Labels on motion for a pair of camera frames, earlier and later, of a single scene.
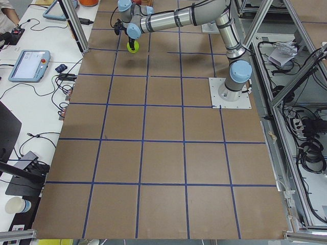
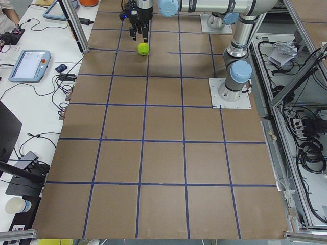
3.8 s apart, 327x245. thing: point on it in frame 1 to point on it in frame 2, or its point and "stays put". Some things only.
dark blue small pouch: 61,68 stays put
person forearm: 12,14 stays put
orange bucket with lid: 89,3 stays put
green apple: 136,46 to 143,48
